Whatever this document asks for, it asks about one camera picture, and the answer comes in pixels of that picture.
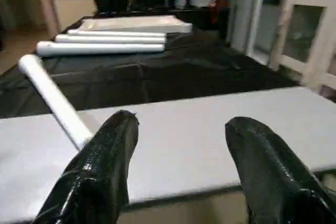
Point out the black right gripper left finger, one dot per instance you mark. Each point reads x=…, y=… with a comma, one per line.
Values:
x=100, y=182

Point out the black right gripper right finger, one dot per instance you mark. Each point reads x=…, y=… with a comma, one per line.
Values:
x=273, y=182

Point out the white plastic table leg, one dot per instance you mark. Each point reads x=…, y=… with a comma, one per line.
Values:
x=115, y=33
x=100, y=49
x=105, y=39
x=52, y=98

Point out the white plastic table top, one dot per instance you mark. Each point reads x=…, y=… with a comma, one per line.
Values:
x=136, y=23

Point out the white side table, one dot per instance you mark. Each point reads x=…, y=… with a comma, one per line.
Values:
x=189, y=140

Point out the white glass door cabinet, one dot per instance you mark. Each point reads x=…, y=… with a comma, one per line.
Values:
x=317, y=56

